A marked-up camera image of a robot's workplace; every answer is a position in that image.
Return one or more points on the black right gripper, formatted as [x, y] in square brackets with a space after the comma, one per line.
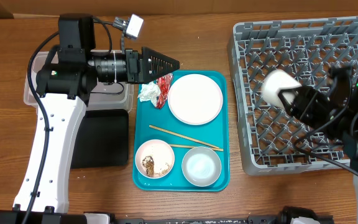
[304, 102]

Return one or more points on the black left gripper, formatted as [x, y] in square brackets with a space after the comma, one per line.
[137, 65]

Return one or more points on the white paper cup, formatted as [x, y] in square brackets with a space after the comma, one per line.
[275, 81]

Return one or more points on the white round plate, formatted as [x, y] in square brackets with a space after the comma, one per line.
[195, 99]

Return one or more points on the grey bowl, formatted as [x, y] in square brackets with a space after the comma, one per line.
[201, 166]

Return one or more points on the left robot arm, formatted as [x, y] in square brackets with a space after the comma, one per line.
[62, 89]

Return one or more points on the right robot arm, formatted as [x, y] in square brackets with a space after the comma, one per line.
[335, 114]

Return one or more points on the grey dishwasher rack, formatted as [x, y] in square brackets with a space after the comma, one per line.
[305, 49]

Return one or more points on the red snack wrapper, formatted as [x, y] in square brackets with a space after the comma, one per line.
[164, 83]

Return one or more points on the crumpled white napkin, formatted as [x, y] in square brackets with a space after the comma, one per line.
[149, 92]

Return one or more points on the clear plastic bin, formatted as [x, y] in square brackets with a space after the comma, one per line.
[97, 101]

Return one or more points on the teal plastic tray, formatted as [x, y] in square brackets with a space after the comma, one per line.
[215, 132]

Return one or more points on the black tray bin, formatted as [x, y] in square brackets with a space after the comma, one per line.
[102, 140]

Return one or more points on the pink bowl with rice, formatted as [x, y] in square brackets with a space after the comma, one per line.
[154, 159]

